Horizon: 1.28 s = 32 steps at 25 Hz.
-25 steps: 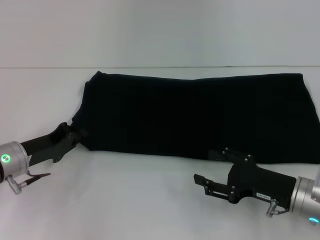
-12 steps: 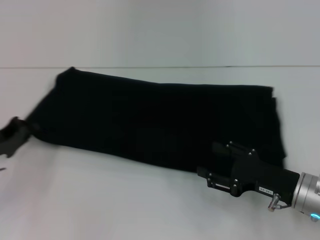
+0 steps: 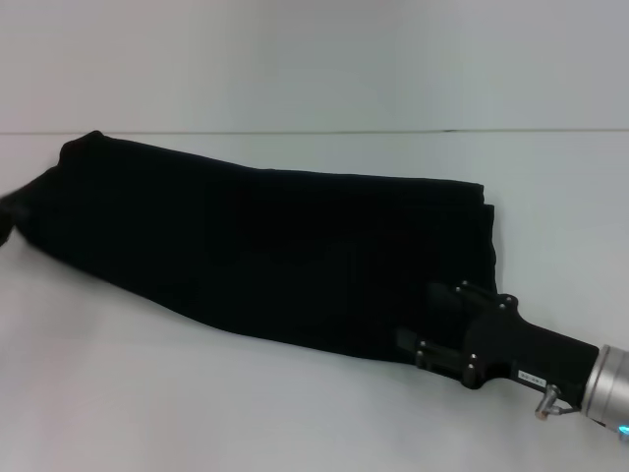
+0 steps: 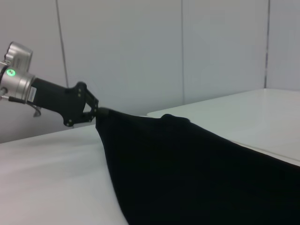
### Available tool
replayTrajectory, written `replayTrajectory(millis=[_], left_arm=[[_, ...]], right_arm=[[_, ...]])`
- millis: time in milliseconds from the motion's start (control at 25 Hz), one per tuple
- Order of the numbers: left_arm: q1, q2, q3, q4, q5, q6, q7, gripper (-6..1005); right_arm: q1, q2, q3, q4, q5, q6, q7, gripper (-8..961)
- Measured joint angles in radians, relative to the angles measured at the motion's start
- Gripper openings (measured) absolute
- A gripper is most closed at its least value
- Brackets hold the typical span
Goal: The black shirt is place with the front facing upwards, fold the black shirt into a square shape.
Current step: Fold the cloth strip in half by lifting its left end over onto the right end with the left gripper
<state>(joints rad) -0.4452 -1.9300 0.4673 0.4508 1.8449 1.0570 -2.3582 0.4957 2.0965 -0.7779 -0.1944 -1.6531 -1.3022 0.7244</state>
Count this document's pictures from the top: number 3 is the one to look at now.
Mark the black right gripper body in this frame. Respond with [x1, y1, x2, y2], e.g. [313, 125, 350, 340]
[460, 293, 601, 410]

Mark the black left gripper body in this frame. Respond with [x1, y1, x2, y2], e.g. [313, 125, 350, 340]
[0, 189, 24, 248]

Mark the black shirt with FREE print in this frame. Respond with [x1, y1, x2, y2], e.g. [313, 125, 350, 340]
[17, 130, 495, 368]

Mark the right gripper cable with plugs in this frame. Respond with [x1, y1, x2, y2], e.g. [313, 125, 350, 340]
[534, 383, 582, 420]

